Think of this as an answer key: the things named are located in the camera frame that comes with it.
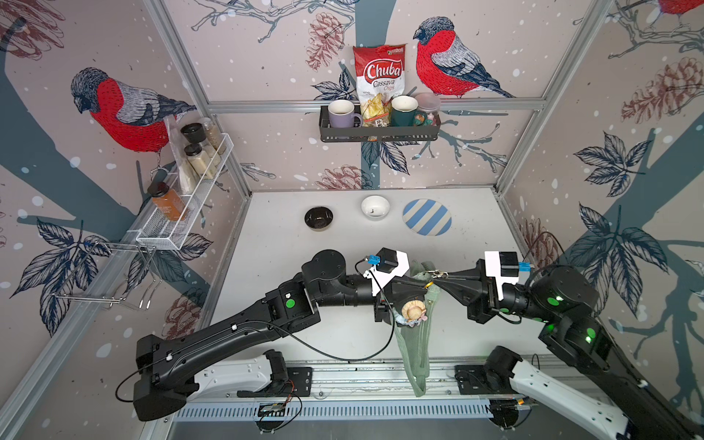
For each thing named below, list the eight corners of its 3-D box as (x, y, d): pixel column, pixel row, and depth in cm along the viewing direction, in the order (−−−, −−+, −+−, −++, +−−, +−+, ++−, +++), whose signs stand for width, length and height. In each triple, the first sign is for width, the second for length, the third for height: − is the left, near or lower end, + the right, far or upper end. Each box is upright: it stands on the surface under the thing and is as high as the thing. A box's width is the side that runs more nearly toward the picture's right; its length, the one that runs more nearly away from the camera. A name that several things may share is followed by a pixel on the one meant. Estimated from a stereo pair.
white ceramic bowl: (360, 223, 111) (360, 214, 107) (360, 204, 118) (360, 195, 114) (389, 222, 111) (390, 214, 107) (388, 204, 118) (389, 195, 114)
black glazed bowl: (305, 231, 109) (303, 224, 105) (308, 213, 115) (306, 205, 111) (332, 231, 109) (330, 224, 105) (333, 213, 115) (332, 205, 111)
